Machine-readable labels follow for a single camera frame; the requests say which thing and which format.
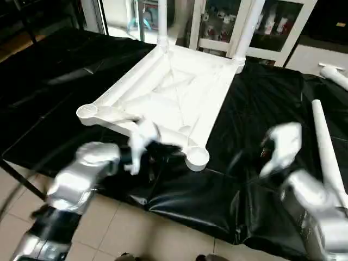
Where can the white plastic table top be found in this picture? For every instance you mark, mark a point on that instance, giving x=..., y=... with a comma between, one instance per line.
x=174, y=92

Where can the white drawer unit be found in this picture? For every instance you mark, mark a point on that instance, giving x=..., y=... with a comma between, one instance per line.
x=321, y=57

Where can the white glass-door cabinet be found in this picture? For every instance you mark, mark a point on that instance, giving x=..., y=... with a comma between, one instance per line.
x=277, y=24

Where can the black work mat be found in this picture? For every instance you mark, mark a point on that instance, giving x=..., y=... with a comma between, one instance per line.
x=54, y=81

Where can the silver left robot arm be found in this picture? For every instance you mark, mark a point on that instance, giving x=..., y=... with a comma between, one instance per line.
x=81, y=174

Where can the white plastic table leg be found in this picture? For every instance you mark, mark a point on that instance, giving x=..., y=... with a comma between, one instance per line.
x=326, y=141
x=334, y=76
x=162, y=22
x=247, y=32

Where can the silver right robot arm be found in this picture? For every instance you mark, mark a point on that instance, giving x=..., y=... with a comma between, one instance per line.
x=315, y=201

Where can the black metal stand leg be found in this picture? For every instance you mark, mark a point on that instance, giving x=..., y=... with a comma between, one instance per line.
x=24, y=182

